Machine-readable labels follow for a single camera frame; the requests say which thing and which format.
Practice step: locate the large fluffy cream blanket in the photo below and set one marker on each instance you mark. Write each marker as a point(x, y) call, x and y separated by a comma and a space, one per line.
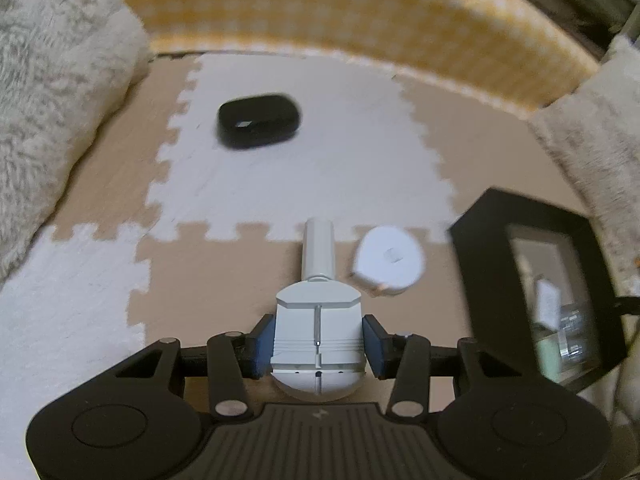
point(595, 125)

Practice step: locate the pale green item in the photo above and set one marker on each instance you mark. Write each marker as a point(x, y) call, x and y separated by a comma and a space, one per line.
point(546, 357)

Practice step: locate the white foam mat tile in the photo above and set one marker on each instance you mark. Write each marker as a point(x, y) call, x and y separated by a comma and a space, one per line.
point(65, 300)
point(310, 180)

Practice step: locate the small fluffy cream blanket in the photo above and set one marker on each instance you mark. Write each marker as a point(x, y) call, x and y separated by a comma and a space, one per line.
point(55, 85)

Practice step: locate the small white block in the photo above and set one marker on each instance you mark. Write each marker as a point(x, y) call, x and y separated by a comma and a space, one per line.
point(546, 302)

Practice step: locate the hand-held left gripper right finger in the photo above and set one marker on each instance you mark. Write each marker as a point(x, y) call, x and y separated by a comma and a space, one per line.
point(375, 352)

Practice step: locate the white watch link tool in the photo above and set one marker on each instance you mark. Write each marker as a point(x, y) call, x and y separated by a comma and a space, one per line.
point(317, 330)

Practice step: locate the black oval case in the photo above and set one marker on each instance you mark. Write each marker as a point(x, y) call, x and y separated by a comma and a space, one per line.
point(257, 120)

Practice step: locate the yellow checkered cushion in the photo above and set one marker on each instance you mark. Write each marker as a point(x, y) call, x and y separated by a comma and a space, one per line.
point(350, 15)

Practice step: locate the white oval tape measure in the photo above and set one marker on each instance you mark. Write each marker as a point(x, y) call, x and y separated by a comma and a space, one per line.
point(390, 260)

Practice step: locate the beige foam mat tile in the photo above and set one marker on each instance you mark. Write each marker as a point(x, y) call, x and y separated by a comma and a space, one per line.
point(480, 140)

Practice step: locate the clear plastic item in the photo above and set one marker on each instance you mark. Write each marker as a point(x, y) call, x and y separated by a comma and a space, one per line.
point(574, 335)

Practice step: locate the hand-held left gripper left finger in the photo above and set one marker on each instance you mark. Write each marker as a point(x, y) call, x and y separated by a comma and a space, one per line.
point(262, 352)

